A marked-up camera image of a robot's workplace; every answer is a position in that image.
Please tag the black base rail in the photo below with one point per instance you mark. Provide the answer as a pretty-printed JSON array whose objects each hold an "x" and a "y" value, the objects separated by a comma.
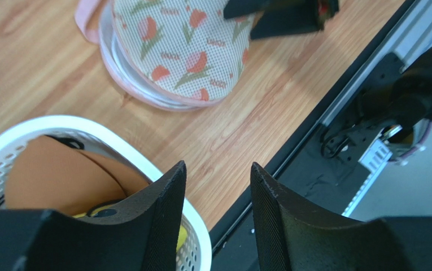
[{"x": 299, "y": 165}]

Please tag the orange bra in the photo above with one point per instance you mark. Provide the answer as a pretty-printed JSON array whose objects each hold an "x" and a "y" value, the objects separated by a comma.
[{"x": 51, "y": 175}]

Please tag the aluminium frame rails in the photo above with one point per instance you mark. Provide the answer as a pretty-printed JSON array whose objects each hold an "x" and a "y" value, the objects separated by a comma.
[{"x": 402, "y": 186}]

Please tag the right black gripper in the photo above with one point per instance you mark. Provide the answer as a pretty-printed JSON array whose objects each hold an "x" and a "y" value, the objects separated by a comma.
[{"x": 286, "y": 22}]

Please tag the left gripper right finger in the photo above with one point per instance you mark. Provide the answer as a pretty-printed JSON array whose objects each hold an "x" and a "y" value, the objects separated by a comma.
[{"x": 292, "y": 233}]

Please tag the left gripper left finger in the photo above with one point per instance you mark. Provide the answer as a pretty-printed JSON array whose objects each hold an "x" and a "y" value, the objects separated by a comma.
[{"x": 137, "y": 233}]

